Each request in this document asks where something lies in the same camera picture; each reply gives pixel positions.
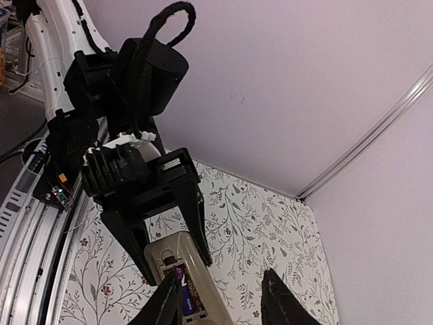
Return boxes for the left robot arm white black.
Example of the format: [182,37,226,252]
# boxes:
[14,1,212,285]

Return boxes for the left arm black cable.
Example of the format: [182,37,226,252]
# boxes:
[70,0,197,143]

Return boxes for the floral patterned table mat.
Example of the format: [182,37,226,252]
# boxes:
[58,163,340,324]

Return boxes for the white grey remote control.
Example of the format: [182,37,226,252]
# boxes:
[144,231,233,324]

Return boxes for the black battery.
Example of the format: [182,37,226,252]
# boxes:
[175,265,204,316]

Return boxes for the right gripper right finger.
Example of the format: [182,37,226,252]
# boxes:
[260,269,320,325]

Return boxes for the left aluminium frame post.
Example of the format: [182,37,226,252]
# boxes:
[294,64,432,202]

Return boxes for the aluminium front rail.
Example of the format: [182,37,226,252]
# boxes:
[0,118,112,325]

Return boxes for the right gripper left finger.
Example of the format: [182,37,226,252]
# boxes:
[128,270,183,325]

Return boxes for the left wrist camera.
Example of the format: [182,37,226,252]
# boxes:
[81,144,150,196]

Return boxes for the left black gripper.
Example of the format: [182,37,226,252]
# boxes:
[81,132,212,286]

